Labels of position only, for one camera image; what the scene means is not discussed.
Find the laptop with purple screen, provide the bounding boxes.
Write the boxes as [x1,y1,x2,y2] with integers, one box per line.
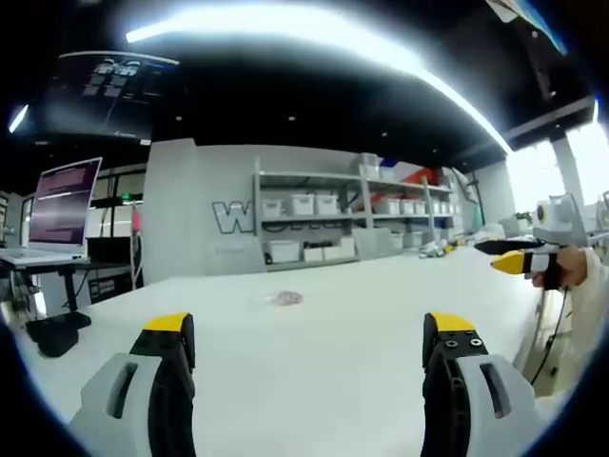
[0,156,104,266]

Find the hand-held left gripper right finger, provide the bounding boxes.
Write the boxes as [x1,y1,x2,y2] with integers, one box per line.
[421,311,539,457]

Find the black desk stand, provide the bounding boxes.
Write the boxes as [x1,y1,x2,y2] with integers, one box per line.
[0,256,94,334]

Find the grey metal storage shelf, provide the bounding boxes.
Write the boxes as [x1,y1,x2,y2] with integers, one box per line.
[251,152,461,273]

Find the person's right hand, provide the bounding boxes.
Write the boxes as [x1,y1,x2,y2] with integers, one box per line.
[532,246,596,288]

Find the clear resealable bag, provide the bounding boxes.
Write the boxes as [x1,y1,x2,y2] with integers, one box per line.
[246,288,305,308]

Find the black desk foot base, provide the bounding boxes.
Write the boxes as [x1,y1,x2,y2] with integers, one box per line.
[26,311,92,358]

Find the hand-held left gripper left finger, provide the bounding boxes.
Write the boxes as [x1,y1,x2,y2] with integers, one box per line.
[68,312,197,457]

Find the white storage bin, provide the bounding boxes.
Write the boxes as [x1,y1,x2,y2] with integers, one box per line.
[315,193,340,216]
[260,197,286,220]
[268,240,301,264]
[290,193,316,216]

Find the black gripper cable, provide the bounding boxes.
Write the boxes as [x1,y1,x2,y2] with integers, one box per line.
[528,283,570,387]

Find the long ceiling light strip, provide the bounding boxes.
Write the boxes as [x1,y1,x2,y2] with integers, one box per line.
[124,4,515,153]

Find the hanging dark display screen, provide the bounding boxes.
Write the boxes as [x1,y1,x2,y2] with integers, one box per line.
[28,50,181,142]

